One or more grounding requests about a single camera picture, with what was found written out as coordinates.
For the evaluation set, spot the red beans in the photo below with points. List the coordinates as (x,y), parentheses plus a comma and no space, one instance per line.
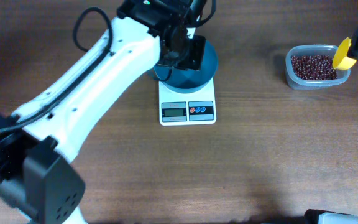
(314,67)

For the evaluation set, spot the white digital kitchen scale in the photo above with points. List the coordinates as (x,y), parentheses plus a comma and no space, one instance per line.
(183,107)

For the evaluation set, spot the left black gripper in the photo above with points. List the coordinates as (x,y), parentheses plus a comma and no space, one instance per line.
(196,53)

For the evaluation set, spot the clear plastic container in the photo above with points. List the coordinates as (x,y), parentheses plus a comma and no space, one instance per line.
(297,83)

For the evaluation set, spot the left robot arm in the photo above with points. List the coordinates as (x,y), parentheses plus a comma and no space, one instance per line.
(42,137)

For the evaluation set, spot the yellow measuring scoop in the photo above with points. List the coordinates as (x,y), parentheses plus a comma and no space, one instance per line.
(341,61)

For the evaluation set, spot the blue plastic bowl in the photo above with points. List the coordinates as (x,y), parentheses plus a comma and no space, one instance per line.
(187,81)

